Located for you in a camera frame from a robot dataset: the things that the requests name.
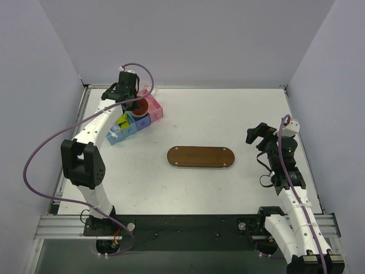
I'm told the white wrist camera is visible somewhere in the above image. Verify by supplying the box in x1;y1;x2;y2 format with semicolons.
119;66;136;74
282;118;300;138

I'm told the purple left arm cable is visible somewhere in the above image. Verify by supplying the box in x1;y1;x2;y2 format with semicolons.
22;62;156;256

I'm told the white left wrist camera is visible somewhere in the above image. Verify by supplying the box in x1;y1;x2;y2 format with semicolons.
119;66;136;74

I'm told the aluminium frame rail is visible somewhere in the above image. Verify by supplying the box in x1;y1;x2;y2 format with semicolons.
34;215;84;240

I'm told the oval wooden tray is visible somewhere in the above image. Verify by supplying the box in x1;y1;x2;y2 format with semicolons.
167;146;235;168

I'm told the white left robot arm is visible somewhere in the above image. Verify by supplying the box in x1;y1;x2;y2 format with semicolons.
60;70;139;235

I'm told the pink drawer box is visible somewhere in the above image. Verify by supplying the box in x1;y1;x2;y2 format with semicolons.
145;95;163;123

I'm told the yellow green toothpaste tube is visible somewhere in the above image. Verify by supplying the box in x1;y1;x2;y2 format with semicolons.
116;112;135;130

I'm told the pink white toothbrush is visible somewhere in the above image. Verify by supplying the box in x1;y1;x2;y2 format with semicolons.
107;123;120;139

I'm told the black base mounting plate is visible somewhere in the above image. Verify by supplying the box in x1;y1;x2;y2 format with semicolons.
82;213;283;252

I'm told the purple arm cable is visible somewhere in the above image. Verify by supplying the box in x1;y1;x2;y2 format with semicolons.
278;114;329;274
22;62;156;256

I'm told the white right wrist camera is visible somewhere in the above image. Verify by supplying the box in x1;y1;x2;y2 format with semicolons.
282;118;300;138

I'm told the blue compartment organizer box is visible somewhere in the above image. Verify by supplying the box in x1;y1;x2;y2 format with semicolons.
106;112;151;146

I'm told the clear textured plastic box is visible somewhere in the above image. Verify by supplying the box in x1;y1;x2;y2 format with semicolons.
137;82;159;97

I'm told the pink plastic cup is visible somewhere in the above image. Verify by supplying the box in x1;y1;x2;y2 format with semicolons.
131;98;149;118

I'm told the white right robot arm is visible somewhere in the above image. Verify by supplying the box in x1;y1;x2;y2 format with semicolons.
246;119;345;273

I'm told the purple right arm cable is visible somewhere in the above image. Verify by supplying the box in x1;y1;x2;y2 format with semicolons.
278;114;329;274

